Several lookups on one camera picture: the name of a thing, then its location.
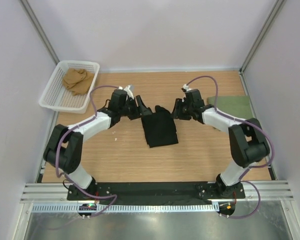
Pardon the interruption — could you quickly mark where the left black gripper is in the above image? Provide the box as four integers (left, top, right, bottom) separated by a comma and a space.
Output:
119, 95, 152, 121

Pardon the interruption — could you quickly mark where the black tank top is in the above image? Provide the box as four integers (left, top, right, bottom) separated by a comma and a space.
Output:
141, 105, 179, 148

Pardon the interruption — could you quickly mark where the green tank top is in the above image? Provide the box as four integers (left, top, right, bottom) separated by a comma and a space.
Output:
202, 95, 254, 134

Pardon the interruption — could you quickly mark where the white plastic basket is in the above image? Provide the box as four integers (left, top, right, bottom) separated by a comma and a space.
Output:
38, 60, 100, 114

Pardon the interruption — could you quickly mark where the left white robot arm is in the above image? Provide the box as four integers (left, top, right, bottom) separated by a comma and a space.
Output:
43, 89, 153, 200

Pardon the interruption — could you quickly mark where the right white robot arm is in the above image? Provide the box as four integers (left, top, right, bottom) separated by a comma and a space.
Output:
171, 85, 270, 198

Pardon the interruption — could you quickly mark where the orange garment in basket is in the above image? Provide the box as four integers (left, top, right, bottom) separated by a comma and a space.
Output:
62, 68, 95, 96

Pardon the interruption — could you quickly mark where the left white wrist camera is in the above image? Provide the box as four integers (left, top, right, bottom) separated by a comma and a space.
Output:
118, 84, 135, 99

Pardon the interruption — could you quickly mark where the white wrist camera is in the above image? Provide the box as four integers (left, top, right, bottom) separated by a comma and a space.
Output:
118, 84, 135, 99
181, 84, 192, 93

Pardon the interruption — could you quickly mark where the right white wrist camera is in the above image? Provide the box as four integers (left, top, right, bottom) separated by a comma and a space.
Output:
181, 84, 192, 93

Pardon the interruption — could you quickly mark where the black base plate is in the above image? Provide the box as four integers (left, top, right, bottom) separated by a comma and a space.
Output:
66, 181, 248, 201

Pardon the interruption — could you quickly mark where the aluminium frame rail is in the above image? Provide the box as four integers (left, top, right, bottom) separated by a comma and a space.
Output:
21, 180, 294, 206

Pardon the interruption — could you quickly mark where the slotted grey cable duct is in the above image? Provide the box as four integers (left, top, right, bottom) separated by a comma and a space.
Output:
32, 202, 219, 214

